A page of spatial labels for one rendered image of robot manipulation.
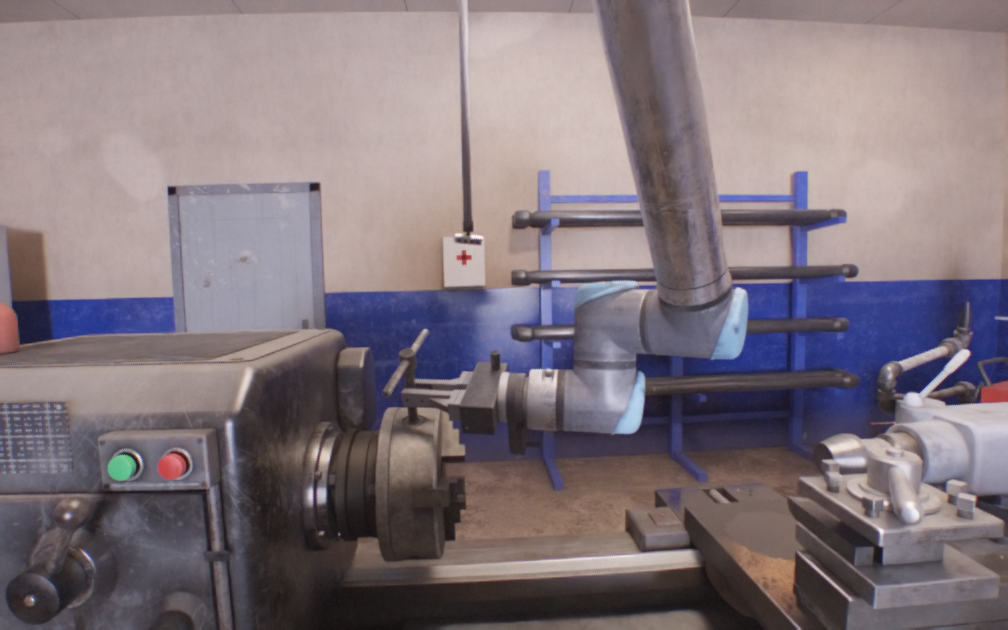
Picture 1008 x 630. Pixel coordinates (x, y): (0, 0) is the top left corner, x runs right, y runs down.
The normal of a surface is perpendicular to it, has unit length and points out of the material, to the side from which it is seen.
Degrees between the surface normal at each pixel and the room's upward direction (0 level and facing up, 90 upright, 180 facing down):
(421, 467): 60
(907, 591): 90
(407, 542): 114
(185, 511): 90
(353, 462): 48
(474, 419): 108
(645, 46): 122
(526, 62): 90
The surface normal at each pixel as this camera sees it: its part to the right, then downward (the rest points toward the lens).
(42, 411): 0.06, 0.07
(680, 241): -0.27, 0.60
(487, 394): -0.05, -0.92
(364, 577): 0.03, -0.61
